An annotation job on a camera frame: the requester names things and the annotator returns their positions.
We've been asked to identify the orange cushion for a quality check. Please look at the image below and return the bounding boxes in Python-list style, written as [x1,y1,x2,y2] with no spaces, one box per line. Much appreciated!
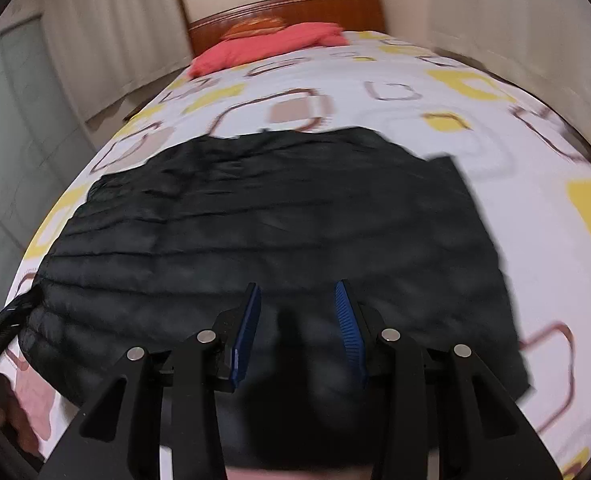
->
[221,16,287,40]

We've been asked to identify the bed with patterned sheet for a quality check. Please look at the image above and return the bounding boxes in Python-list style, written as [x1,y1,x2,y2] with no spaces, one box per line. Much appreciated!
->
[0,30,591,480]

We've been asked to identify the cream curtain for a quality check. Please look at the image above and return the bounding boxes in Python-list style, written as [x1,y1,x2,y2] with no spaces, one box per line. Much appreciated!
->
[40,0,196,121]
[425,0,591,126]

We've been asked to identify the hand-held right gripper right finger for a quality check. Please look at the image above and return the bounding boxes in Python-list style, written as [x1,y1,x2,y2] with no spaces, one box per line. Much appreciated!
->
[334,280,559,480]

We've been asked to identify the black puffer jacket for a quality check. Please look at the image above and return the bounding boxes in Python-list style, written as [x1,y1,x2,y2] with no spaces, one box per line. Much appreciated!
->
[18,126,531,471]

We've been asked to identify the wooden headboard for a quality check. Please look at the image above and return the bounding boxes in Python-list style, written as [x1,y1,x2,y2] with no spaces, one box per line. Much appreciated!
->
[188,0,387,58]

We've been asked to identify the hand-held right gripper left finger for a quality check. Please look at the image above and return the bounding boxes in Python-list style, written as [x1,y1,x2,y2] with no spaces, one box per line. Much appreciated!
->
[40,282,263,480]

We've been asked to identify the frosted glass wardrobe doors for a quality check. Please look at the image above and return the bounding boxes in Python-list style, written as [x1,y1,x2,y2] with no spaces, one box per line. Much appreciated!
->
[0,15,96,331]

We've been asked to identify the pink folded quilt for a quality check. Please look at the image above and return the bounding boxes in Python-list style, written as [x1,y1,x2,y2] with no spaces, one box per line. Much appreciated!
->
[190,21,349,78]

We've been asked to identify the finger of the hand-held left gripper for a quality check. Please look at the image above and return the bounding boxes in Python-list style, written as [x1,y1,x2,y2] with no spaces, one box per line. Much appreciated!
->
[0,291,43,361]

